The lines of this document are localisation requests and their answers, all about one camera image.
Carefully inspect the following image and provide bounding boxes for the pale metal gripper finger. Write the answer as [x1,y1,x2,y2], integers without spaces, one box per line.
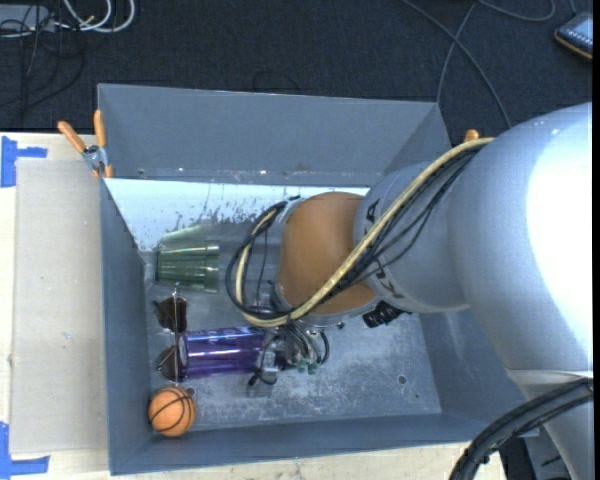
[246,373,275,399]

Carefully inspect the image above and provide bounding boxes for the clear purple bottle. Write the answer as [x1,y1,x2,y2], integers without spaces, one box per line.
[179,326,269,380]

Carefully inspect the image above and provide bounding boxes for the orange toy basketball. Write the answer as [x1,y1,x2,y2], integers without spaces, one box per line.
[147,386,198,438]

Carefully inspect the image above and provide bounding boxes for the dark brown sunglasses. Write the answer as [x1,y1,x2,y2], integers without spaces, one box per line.
[152,282,191,384]

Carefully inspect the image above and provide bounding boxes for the clear green cup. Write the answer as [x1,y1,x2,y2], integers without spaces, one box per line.
[152,237,223,295]

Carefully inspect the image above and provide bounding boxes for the grey metal bin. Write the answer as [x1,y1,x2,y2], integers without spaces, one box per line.
[95,82,540,477]

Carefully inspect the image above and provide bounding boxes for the pale flat board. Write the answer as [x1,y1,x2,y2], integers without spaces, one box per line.
[8,158,112,455]

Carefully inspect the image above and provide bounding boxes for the black cylinder on white bracket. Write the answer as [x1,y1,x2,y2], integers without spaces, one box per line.
[360,299,413,330]

